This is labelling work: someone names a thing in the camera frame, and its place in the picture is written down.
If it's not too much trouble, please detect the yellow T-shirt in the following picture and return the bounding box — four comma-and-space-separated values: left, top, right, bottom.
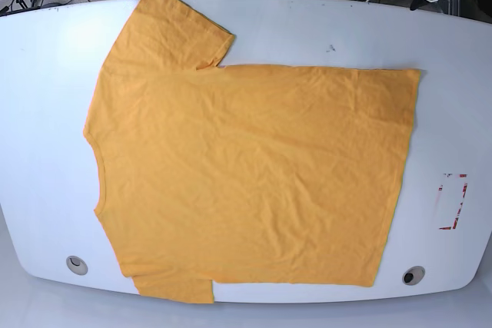
84, 0, 420, 303

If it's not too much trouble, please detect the left table grommet hole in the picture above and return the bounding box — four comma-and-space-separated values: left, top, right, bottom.
66, 256, 88, 276

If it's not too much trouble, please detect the table grommet hole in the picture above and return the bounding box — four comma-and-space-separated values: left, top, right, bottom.
66, 256, 88, 276
402, 266, 425, 286

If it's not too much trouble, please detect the red tape rectangle marking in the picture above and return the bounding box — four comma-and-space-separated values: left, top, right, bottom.
434, 174, 468, 230

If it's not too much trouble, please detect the right table grommet hole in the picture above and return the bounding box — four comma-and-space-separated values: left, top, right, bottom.
402, 266, 425, 286

